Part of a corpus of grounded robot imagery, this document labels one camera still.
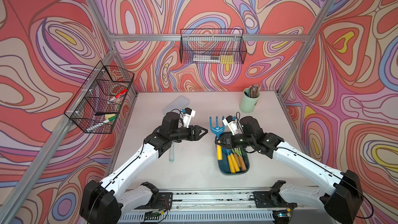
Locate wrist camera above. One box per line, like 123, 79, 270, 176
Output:
182, 107, 196, 128
222, 116, 238, 135

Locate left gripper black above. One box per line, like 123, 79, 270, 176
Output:
168, 125, 207, 143

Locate translucent plastic case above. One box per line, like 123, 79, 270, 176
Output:
163, 95, 190, 115

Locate left wire basket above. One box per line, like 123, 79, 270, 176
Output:
64, 61, 135, 134

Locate teal storage box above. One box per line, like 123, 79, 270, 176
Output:
215, 132, 250, 175

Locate back wire basket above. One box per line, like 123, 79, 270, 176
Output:
179, 28, 247, 64

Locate green white marker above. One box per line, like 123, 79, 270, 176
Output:
87, 114, 117, 132

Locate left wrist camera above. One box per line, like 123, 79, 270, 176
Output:
182, 107, 196, 128

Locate dark blue rake yellow handle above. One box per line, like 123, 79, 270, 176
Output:
209, 117, 225, 161

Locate yellow eraser in basket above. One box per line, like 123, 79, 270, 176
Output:
220, 55, 235, 64

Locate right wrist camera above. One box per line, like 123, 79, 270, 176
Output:
222, 116, 238, 135

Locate green pencil cup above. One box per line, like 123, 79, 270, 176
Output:
239, 88, 260, 114

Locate pencils in cup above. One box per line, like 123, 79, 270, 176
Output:
244, 84, 260, 99

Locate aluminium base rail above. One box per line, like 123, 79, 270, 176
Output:
80, 189, 343, 224

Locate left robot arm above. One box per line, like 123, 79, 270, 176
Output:
79, 108, 208, 224

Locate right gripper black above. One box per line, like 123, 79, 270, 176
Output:
215, 133, 255, 149

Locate red marker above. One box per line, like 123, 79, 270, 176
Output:
108, 89, 127, 102

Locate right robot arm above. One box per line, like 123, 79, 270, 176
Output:
215, 116, 365, 224

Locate light blue rake white handle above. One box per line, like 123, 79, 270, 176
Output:
169, 142, 175, 162

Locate green rake wooden handle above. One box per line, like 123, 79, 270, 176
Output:
234, 148, 247, 172

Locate wire basket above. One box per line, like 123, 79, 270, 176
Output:
64, 61, 135, 134
179, 28, 247, 64

